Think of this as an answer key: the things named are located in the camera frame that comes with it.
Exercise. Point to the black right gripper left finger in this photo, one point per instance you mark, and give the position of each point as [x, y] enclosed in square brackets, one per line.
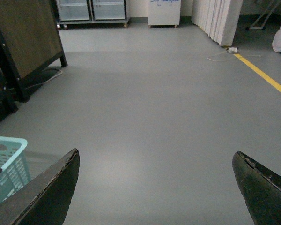
[46, 199]

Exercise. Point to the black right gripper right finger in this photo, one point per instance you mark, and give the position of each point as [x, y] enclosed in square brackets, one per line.
[260, 187]

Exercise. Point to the light blue plastic basket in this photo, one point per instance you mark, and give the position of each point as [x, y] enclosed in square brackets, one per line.
[14, 171]

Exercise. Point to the dark wooden display stand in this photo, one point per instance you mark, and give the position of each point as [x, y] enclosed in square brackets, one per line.
[29, 43]

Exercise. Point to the white folding partition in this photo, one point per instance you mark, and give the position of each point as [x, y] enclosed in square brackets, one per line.
[217, 18]

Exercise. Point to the glass door cabinet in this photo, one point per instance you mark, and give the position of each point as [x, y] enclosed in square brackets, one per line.
[77, 12]

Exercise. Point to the white chest freezer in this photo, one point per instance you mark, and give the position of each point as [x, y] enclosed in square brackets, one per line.
[164, 13]

